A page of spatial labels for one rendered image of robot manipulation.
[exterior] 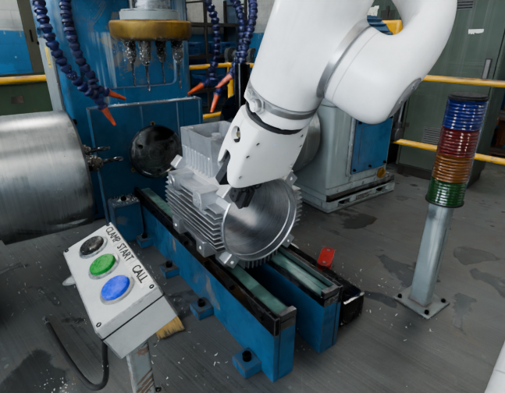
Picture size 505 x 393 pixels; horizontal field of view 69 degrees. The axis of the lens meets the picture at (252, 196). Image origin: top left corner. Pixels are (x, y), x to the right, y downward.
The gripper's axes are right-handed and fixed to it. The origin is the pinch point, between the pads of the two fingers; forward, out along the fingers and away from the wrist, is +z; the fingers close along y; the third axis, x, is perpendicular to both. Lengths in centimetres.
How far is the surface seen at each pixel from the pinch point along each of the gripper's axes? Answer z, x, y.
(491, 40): 39, 103, 308
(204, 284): 26.6, -1.4, -1.1
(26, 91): 261, 376, 7
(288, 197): 7.4, 1.1, 13.3
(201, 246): 13.6, 0.4, -3.6
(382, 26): -2, 44, 76
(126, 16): 0, 50, 0
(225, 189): 2.3, 3.0, -0.7
